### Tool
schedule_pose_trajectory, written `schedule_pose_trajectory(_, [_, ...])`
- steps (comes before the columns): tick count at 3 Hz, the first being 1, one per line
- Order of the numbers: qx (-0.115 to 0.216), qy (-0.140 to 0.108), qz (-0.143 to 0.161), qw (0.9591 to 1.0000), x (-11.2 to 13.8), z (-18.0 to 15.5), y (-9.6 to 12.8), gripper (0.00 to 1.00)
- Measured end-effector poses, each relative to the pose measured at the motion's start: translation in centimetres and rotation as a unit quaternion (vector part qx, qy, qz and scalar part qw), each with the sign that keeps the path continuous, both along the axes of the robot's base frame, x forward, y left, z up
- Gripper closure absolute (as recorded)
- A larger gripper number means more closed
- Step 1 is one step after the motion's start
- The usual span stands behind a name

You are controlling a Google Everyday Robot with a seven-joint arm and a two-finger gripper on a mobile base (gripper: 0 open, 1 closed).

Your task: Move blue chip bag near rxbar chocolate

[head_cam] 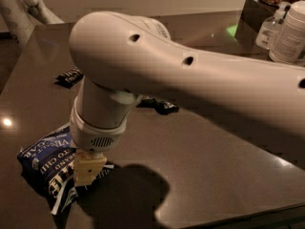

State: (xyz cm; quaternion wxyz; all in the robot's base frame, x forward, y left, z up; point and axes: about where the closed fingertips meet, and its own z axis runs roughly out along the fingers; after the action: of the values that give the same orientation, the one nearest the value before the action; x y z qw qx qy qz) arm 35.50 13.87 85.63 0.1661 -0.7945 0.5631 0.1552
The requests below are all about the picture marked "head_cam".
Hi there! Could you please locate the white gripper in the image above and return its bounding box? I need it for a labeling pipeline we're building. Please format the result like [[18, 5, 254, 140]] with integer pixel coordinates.
[[70, 105, 127, 186]]

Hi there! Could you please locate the blue Kettle chip bag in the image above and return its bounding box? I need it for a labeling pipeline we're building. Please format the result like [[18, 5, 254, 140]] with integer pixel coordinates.
[[17, 122, 115, 217]]

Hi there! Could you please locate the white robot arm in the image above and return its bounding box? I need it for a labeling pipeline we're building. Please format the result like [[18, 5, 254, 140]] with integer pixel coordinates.
[[69, 11, 305, 186]]

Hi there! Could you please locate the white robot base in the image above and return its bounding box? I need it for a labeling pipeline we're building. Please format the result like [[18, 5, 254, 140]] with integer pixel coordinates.
[[0, 0, 63, 50]]

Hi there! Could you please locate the white wipes canister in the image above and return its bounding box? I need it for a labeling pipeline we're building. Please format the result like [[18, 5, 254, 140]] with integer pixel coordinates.
[[269, 1, 305, 64]]

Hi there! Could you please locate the green chip bag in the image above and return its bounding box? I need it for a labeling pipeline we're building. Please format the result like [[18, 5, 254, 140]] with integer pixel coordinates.
[[137, 96, 179, 115]]

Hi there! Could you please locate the black shelf box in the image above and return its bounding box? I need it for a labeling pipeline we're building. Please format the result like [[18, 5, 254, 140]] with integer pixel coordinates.
[[234, 0, 276, 48]]

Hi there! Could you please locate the black rxbar chocolate bar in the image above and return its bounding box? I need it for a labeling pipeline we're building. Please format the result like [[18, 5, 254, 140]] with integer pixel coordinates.
[[55, 67, 84, 89]]

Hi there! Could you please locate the clear sanitizer bottle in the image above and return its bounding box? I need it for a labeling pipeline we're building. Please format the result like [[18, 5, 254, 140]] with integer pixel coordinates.
[[255, 2, 291, 50]]

